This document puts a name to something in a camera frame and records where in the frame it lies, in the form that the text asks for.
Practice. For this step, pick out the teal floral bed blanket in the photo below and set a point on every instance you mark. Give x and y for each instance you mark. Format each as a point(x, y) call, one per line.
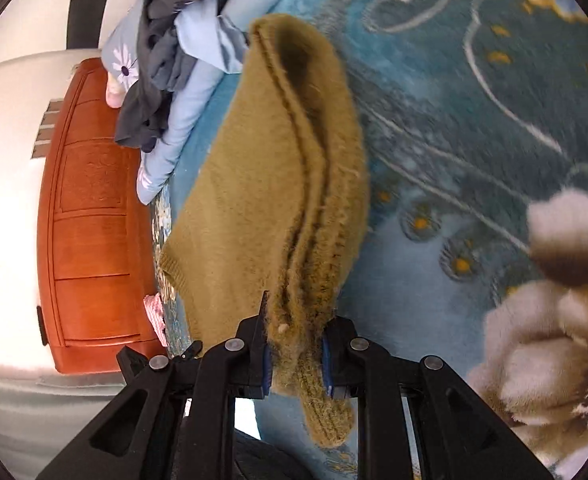
point(448, 110)

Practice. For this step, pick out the pale blue cloth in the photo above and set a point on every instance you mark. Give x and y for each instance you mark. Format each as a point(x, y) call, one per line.
point(199, 32)

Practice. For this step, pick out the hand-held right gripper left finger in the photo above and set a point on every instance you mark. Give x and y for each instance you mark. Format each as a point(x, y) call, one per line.
point(266, 365)

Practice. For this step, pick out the dark grey garment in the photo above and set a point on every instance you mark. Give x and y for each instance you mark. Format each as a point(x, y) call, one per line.
point(159, 75)

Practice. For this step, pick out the olive green knit sweater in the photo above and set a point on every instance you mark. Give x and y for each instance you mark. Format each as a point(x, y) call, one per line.
point(269, 185)

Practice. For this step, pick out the white wardrobe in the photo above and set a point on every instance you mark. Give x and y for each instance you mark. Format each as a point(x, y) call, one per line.
point(86, 0)

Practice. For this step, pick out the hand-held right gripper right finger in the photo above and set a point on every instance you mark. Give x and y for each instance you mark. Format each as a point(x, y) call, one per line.
point(328, 365)

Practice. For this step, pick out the light blue daisy print quilt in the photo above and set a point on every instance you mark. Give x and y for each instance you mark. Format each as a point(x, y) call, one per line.
point(184, 105)

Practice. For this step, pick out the pink floral pillow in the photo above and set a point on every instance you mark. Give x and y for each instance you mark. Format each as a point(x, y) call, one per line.
point(115, 92)

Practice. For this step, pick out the pink checkered cloth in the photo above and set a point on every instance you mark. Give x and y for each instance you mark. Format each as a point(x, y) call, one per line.
point(155, 316)

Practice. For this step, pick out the carved wooden headboard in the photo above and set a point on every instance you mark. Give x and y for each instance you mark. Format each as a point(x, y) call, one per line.
point(94, 220)

